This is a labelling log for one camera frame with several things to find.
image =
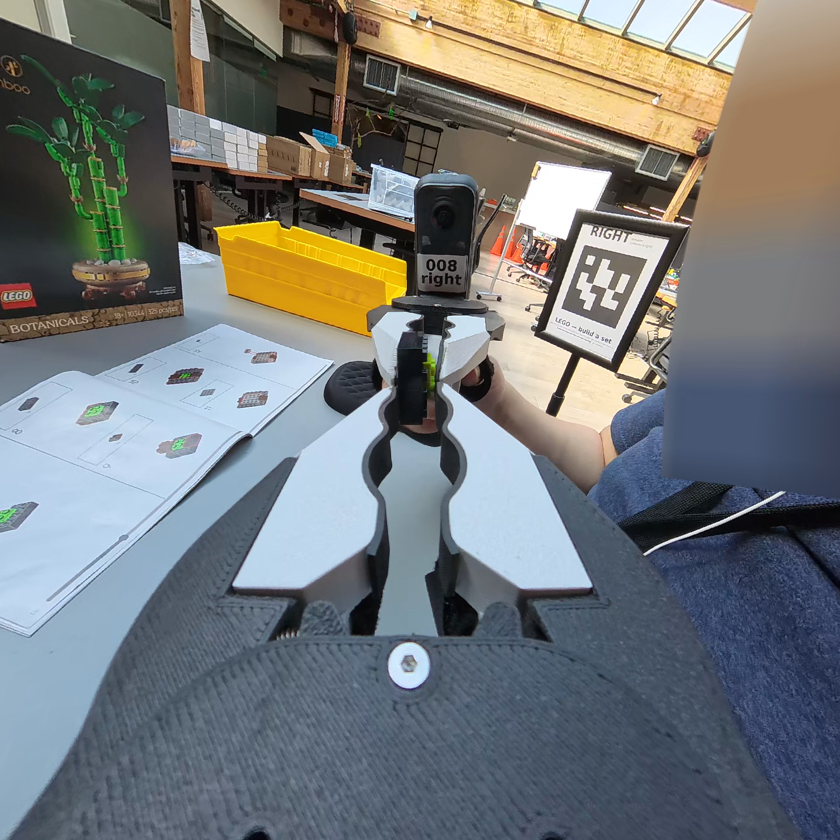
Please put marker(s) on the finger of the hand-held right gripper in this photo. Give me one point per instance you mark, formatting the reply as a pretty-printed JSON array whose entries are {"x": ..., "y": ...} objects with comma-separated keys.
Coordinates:
[
  {"x": 384, "y": 348},
  {"x": 466, "y": 348}
]

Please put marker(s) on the black framed marker sign stand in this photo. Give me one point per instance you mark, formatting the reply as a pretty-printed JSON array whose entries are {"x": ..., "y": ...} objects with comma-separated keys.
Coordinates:
[{"x": 610, "y": 282}]

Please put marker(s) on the yellow plastic bin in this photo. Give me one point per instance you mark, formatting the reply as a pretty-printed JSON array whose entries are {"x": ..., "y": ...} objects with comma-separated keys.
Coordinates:
[{"x": 302, "y": 275}]

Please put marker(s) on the person's right hand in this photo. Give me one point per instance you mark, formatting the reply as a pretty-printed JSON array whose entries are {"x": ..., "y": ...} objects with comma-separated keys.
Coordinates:
[{"x": 502, "y": 400}]

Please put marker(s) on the clear plastic bag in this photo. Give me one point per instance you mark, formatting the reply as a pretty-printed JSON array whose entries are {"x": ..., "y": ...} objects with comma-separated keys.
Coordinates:
[{"x": 195, "y": 254}]

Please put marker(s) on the black quilted round pad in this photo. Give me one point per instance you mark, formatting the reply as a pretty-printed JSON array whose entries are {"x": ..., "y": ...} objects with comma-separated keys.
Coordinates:
[{"x": 351, "y": 384}]

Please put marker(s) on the white instruction booklet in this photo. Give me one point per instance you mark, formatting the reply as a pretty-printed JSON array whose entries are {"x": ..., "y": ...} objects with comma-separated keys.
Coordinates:
[{"x": 131, "y": 446}]

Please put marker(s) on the stack of small white boxes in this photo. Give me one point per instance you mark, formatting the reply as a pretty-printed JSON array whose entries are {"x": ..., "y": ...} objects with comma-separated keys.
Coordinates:
[{"x": 216, "y": 141}]

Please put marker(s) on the white rolling whiteboard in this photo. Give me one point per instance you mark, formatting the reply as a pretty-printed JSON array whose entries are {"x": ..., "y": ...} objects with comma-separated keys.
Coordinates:
[{"x": 564, "y": 197}]

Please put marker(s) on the brown cardboard box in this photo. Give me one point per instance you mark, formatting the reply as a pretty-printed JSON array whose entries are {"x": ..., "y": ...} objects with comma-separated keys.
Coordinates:
[
  {"x": 331, "y": 164},
  {"x": 287, "y": 156}
]

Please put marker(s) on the black and green brick assembly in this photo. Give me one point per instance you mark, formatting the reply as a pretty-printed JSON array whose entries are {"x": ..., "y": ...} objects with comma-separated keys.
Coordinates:
[{"x": 412, "y": 380}]

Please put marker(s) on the person's right forearm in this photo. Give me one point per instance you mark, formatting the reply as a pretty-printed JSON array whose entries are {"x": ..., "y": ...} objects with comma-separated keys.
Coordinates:
[{"x": 564, "y": 439}]

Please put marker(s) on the orange traffic cone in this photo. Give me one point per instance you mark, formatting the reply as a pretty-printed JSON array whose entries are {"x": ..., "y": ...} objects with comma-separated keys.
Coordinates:
[{"x": 500, "y": 243}]

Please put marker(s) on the clear plastic organizer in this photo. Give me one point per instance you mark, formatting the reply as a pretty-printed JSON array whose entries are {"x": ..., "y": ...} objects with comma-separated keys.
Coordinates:
[{"x": 394, "y": 190}]

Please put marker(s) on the black bamboo set box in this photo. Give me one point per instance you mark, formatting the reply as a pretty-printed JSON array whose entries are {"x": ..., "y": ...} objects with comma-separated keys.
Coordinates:
[{"x": 98, "y": 197}]

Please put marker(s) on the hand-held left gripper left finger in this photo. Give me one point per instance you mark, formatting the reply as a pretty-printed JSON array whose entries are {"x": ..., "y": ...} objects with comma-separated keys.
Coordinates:
[{"x": 315, "y": 525}]

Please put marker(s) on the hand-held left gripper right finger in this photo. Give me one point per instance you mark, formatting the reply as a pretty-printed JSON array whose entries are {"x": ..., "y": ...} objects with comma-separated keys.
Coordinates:
[{"x": 512, "y": 525}]

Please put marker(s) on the person's blue shirt torso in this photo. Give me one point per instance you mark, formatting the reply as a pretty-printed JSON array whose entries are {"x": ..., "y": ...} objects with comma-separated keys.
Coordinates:
[{"x": 754, "y": 623}]

